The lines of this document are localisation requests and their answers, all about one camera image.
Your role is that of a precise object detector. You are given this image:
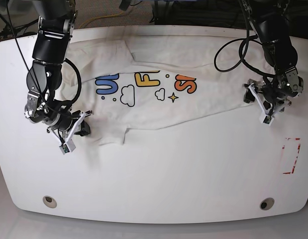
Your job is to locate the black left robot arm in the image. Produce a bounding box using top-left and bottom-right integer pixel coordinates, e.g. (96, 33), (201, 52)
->
(242, 0), (304, 124)

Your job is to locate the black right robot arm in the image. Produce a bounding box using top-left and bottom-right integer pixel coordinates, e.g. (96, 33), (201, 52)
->
(25, 0), (92, 152)

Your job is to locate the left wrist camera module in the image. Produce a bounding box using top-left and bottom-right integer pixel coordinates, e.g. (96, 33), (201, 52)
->
(259, 114), (275, 126)

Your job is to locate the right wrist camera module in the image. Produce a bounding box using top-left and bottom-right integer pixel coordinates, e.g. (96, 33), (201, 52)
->
(59, 140), (76, 155)

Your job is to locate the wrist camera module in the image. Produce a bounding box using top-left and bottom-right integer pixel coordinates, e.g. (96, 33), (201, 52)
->
(59, 140), (76, 155)
(259, 114), (275, 126)

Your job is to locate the left table cable grommet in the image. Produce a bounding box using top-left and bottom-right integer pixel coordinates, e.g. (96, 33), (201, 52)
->
(42, 196), (57, 209)

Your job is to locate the table cable grommet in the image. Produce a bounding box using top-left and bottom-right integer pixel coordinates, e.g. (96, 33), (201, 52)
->
(260, 198), (275, 211)
(42, 196), (57, 209)

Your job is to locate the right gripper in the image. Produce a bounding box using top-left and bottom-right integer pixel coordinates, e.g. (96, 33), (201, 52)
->
(47, 111), (93, 146)

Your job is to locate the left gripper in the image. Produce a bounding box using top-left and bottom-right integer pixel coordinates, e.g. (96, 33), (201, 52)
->
(243, 79), (292, 117)

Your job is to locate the right table cable grommet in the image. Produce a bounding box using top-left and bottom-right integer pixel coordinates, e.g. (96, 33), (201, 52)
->
(260, 198), (275, 211)

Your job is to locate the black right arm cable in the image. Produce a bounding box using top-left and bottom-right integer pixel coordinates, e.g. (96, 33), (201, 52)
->
(4, 0), (83, 118)

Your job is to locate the white printed T-shirt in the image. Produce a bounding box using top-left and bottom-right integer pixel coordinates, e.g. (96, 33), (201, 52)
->
(67, 41), (252, 145)

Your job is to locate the red tape rectangle marking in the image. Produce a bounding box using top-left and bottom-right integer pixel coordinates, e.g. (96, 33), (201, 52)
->
(280, 137), (301, 175)

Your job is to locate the yellow cable on floor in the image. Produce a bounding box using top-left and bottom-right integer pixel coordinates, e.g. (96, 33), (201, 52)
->
(79, 6), (127, 28)

